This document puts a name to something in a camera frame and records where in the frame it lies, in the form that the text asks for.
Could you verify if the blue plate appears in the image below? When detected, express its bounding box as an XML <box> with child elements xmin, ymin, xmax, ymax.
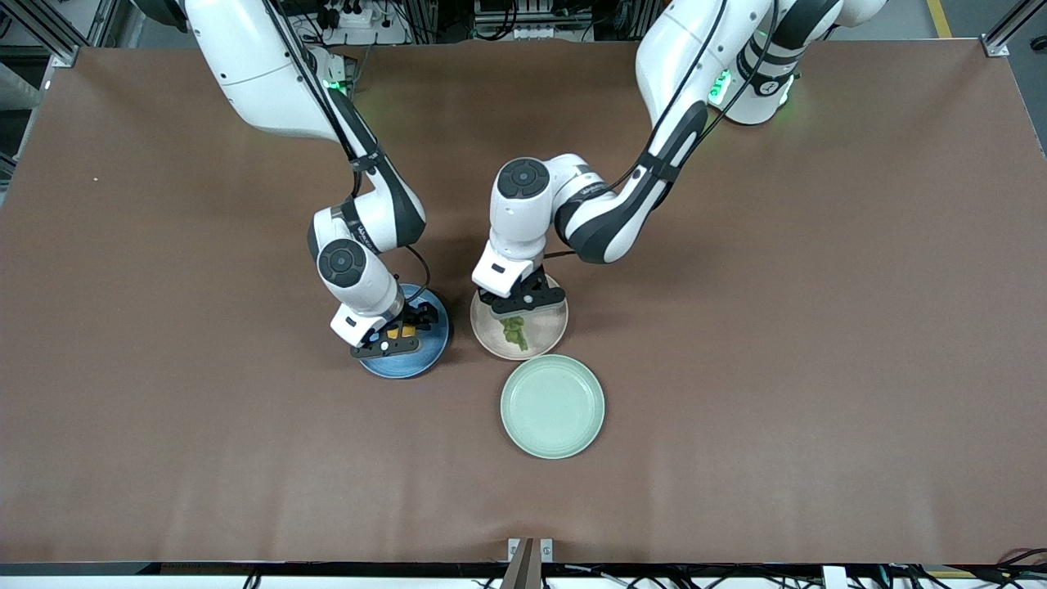
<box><xmin>357</xmin><ymin>283</ymin><xmax>451</xmax><ymax>380</ymax></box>

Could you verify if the aluminium frame rail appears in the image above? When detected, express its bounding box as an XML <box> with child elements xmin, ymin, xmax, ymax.
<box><xmin>500</xmin><ymin>537</ymin><xmax>555</xmax><ymax>589</ymax></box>

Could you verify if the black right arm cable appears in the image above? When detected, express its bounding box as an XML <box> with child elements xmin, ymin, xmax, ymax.
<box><xmin>262</xmin><ymin>0</ymin><xmax>433</xmax><ymax>305</ymax></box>

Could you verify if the grey equipment box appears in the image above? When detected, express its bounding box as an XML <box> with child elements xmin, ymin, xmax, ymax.
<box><xmin>473</xmin><ymin>0</ymin><xmax>596</xmax><ymax>43</ymax></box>

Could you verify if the white power strip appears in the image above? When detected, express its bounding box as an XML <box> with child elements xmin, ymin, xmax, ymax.
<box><xmin>315</xmin><ymin>0</ymin><xmax>410</xmax><ymax>46</ymax></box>

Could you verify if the beige plate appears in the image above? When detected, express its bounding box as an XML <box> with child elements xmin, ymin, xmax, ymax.
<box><xmin>470</xmin><ymin>274</ymin><xmax>569</xmax><ymax>362</ymax></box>

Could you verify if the aluminium frame profile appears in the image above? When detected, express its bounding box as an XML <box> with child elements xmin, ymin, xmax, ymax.
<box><xmin>0</xmin><ymin>0</ymin><xmax>124</xmax><ymax>68</ymax></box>
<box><xmin>980</xmin><ymin>0</ymin><xmax>1047</xmax><ymax>58</ymax></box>

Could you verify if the brown table cover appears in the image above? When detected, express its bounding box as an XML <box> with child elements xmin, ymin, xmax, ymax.
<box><xmin>0</xmin><ymin>41</ymin><xmax>1047</xmax><ymax>567</ymax></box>

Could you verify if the pale green plate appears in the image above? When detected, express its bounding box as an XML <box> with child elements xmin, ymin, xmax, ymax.
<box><xmin>500</xmin><ymin>354</ymin><xmax>606</xmax><ymax>460</ymax></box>

